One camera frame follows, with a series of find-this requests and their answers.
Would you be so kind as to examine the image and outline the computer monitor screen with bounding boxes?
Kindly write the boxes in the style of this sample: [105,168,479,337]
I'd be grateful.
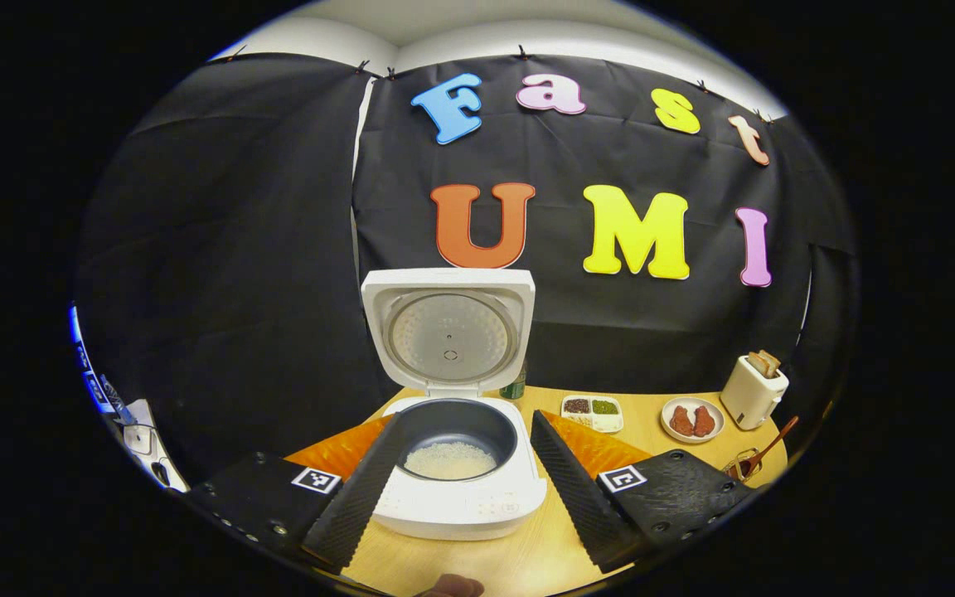
[70,305,118,415]

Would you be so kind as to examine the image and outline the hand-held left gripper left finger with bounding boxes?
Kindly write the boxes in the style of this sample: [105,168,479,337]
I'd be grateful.
[187,412,409,575]

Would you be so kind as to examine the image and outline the white divided grain dish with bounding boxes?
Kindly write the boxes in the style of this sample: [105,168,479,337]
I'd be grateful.
[560,395,624,434]

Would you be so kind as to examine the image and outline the white round plate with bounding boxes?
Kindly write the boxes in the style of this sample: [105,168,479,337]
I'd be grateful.
[661,396,725,444]

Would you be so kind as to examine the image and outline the white rice cooker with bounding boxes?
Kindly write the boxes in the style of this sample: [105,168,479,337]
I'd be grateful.
[361,267,548,541]

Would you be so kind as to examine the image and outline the white rice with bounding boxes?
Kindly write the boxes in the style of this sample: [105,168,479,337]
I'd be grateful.
[403,441,497,482]

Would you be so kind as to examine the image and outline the black backdrop cloth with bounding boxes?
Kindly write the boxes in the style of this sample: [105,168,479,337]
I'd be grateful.
[71,54,860,490]

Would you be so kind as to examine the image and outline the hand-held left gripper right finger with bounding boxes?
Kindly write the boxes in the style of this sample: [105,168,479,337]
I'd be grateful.
[530,410,756,575]

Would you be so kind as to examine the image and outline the white desktop device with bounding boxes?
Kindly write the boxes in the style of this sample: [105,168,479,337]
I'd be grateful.
[121,398,190,492]

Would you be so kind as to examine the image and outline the brown wooden spoon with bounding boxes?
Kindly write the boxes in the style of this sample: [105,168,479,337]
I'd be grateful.
[739,416,800,480]

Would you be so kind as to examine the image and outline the white toaster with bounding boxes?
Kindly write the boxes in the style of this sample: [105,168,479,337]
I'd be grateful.
[720,355,790,430]

